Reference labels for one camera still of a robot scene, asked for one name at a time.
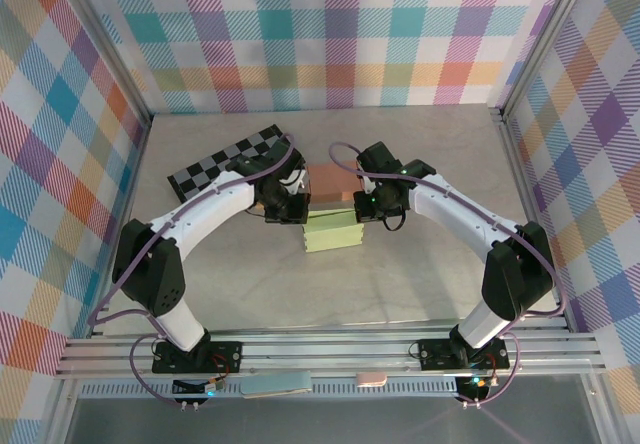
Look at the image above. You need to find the small circuit board green light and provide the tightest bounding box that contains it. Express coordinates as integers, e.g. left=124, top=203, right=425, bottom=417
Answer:
left=172, top=376, right=225, bottom=411
left=457, top=374, right=495, bottom=409

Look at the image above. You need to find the perforated metal cable tray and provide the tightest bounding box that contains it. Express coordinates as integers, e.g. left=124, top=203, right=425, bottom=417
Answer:
left=78, top=376, right=460, bottom=400

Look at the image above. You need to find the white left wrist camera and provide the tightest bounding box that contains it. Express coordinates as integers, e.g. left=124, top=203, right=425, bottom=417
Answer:
left=279, top=168, right=306, bottom=190

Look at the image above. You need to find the aluminium frame post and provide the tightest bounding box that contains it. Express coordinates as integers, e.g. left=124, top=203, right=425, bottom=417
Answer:
left=497, top=0, right=601, bottom=123
left=57, top=0, right=154, bottom=126

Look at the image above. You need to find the green paper box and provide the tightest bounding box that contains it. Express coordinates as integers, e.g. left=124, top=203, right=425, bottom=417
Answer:
left=302, top=208, right=366, bottom=254

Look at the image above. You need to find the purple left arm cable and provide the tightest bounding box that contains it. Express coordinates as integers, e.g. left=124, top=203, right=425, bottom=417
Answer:
left=87, top=133, right=296, bottom=408

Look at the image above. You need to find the blue-grey flat pad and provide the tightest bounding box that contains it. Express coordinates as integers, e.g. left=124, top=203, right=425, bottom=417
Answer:
left=240, top=371, right=312, bottom=399

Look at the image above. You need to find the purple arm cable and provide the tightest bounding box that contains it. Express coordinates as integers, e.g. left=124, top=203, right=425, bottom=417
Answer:
left=328, top=141, right=569, bottom=408
left=87, top=133, right=296, bottom=408

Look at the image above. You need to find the aluminium table edge rail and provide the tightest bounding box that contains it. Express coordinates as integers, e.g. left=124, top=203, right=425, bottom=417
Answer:
left=491, top=106, right=572, bottom=334
left=88, top=113, right=154, bottom=338

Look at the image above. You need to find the orange paper box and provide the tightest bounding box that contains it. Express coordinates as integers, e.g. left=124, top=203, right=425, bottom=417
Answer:
left=305, top=162, right=362, bottom=213

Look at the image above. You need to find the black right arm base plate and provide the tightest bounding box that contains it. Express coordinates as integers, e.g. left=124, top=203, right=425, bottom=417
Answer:
left=418, top=337, right=511, bottom=371

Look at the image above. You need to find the aluminium mounting rail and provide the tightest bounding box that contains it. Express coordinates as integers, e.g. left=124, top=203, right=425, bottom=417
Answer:
left=53, top=331, right=607, bottom=379

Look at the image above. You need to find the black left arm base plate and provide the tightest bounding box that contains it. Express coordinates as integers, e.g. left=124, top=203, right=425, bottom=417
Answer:
left=151, top=341, right=244, bottom=376

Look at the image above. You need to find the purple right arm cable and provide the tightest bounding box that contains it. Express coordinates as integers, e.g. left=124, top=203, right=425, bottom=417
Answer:
left=328, top=141, right=569, bottom=408

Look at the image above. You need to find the black folding chessboard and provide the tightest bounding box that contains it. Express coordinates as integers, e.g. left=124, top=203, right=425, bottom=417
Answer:
left=166, top=124, right=286, bottom=203

